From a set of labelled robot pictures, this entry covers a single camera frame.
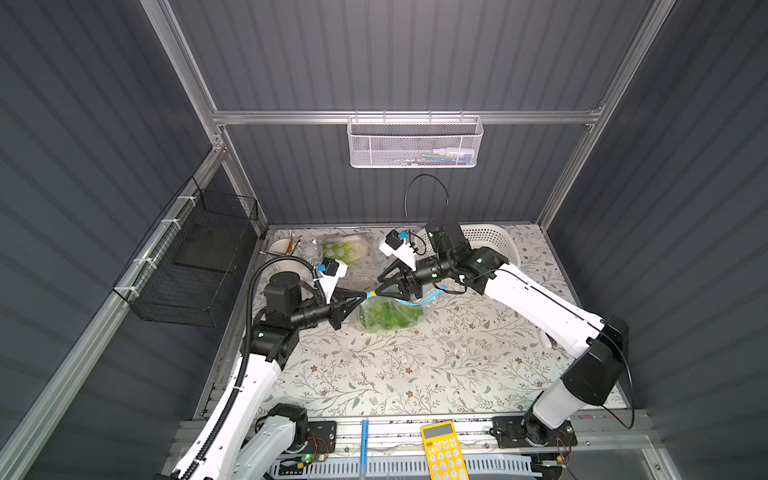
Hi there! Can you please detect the chinese cabbage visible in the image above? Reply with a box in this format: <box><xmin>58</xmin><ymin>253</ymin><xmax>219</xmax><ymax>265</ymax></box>
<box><xmin>387</xmin><ymin>302</ymin><xmax>424</xmax><ymax>330</ymax></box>
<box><xmin>321</xmin><ymin>234</ymin><xmax>370</xmax><ymax>265</ymax></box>
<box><xmin>358</xmin><ymin>299</ymin><xmax>391</xmax><ymax>332</ymax></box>

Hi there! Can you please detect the clear zip-top bag blue seal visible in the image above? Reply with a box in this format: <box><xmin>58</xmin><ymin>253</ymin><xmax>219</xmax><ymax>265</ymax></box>
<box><xmin>354</xmin><ymin>287</ymin><xmax>444</xmax><ymax>333</ymax></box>

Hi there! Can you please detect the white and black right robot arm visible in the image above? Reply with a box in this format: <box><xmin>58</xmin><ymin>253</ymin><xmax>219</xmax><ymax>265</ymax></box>
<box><xmin>376</xmin><ymin>220</ymin><xmax>631</xmax><ymax>446</ymax></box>

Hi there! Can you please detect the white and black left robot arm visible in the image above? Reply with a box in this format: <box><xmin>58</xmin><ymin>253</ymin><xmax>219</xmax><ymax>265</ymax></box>
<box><xmin>168</xmin><ymin>256</ymin><xmax>367</xmax><ymax>479</ymax></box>

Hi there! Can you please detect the chinese cabbage in pink bag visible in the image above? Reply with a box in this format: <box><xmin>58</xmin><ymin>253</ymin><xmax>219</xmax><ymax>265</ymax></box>
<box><xmin>321</xmin><ymin>234</ymin><xmax>370</xmax><ymax>265</ymax></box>

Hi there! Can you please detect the clear zip-top bag pink seal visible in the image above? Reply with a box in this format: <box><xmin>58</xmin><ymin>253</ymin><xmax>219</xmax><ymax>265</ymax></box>
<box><xmin>316</xmin><ymin>231</ymin><xmax>384</xmax><ymax>283</ymax></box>

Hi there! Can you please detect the white cup pen holder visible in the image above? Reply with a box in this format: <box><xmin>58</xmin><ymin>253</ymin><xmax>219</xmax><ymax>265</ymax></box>
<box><xmin>262</xmin><ymin>230</ymin><xmax>303</xmax><ymax>257</ymax></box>

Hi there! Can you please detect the white perforated plastic basket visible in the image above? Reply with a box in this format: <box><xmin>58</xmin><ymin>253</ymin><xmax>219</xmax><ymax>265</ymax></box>
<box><xmin>416</xmin><ymin>221</ymin><xmax>521</xmax><ymax>273</ymax></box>

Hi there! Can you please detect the blue pen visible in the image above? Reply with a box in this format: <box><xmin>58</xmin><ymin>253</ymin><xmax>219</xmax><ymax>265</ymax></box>
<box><xmin>358</xmin><ymin>418</ymin><xmax>369</xmax><ymax>480</ymax></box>

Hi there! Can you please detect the small white object on table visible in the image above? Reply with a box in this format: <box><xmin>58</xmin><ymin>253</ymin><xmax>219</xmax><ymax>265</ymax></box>
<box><xmin>537</xmin><ymin>329</ymin><xmax>556</xmax><ymax>350</ymax></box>

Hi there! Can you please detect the yellow calculator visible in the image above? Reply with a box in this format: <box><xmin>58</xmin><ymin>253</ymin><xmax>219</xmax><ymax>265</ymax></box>
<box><xmin>421</xmin><ymin>420</ymin><xmax>469</xmax><ymax>480</ymax></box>

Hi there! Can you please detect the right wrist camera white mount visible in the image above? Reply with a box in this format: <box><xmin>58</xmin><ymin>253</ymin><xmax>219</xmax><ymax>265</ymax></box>
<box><xmin>379</xmin><ymin>229</ymin><xmax>416</xmax><ymax>271</ymax></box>

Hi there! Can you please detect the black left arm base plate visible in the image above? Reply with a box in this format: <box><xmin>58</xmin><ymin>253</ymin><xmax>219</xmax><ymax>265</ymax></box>
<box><xmin>299</xmin><ymin>421</ymin><xmax>338</xmax><ymax>455</ymax></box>

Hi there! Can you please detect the white wire wall basket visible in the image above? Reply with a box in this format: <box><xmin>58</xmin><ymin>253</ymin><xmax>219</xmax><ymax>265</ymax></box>
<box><xmin>346</xmin><ymin>115</ymin><xmax>484</xmax><ymax>169</ymax></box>

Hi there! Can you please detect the black wire mesh basket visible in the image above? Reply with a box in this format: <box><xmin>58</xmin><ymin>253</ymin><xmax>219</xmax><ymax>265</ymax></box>
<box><xmin>113</xmin><ymin>181</ymin><xmax>259</xmax><ymax>328</ymax></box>

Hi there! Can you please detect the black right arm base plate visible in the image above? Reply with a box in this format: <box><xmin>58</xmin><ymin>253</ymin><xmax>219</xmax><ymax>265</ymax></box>
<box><xmin>488</xmin><ymin>414</ymin><xmax>578</xmax><ymax>449</ymax></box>

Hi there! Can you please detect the white slotted cable duct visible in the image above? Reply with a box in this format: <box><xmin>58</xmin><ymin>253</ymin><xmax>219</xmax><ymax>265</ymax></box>
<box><xmin>268</xmin><ymin>454</ymin><xmax>543</xmax><ymax>479</ymax></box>

